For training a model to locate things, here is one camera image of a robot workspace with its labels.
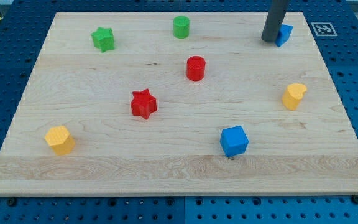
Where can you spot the light wooden board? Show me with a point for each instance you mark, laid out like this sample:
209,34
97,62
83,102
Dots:
310,151

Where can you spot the yellow hexagon block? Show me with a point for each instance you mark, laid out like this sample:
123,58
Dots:
60,140

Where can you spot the blue cube block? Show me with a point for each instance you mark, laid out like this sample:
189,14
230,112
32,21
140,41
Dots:
234,141

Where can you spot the red star block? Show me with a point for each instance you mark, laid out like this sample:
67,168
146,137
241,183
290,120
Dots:
143,103

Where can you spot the blue triangle block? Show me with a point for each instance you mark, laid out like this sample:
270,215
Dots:
283,35

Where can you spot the white fiducial marker tag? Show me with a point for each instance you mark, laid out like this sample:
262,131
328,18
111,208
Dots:
324,29

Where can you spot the yellow heart block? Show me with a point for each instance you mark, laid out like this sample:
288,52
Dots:
293,95

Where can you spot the red cylinder block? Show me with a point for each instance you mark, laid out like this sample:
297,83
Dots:
195,68

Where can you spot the green star block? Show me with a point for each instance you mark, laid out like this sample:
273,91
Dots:
103,39

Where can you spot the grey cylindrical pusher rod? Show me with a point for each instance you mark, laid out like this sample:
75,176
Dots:
274,20

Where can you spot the green cylinder block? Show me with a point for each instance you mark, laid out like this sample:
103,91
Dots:
181,27

